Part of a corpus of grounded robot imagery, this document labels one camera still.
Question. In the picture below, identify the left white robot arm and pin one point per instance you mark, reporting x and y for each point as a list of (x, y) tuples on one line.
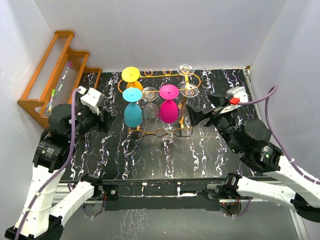
[(39, 219)]

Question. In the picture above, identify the gold wire wine glass rack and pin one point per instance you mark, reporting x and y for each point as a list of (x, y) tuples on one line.
[(166, 74)]

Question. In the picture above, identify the black table front rail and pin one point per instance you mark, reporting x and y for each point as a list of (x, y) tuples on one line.
[(158, 194)]

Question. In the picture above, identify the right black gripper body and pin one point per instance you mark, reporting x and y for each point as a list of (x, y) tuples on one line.
[(226, 125)]

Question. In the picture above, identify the pink plastic wine glass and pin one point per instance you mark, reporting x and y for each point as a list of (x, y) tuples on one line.
[(169, 110)]

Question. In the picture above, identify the clear grey wine glass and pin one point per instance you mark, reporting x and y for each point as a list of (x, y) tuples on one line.
[(151, 111)]

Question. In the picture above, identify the orange wooden stepped shelf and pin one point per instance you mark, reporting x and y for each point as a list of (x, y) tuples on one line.
[(48, 76)]

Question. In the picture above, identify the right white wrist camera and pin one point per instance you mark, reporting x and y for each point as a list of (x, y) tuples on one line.
[(237, 95)]

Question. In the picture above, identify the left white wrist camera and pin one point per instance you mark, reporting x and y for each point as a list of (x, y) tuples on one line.
[(91, 98)]

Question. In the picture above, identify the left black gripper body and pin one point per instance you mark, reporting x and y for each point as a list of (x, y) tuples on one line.
[(87, 120)]

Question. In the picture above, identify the green capped marker pen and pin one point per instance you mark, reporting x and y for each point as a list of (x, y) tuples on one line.
[(50, 106)]

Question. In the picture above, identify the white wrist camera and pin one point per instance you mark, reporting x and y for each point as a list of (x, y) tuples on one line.
[(237, 95), (91, 98)]

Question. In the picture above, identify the clear flute glass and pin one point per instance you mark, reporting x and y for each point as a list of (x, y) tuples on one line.
[(188, 100), (186, 70)]

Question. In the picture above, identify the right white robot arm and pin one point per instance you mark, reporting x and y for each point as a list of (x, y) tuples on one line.
[(298, 191)]

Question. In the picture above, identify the blue plastic wine glass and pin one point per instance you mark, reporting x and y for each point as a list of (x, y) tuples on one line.
[(133, 116)]

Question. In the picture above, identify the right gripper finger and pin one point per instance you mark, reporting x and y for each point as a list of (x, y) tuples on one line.
[(198, 115), (219, 101)]

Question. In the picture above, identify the pink capped marker pen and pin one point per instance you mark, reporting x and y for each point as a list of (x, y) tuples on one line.
[(65, 73)]

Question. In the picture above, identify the clear flute glass front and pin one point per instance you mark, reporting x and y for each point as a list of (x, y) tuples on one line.
[(188, 100)]

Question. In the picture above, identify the orange plastic wine glass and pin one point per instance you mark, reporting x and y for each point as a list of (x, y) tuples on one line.
[(131, 76)]

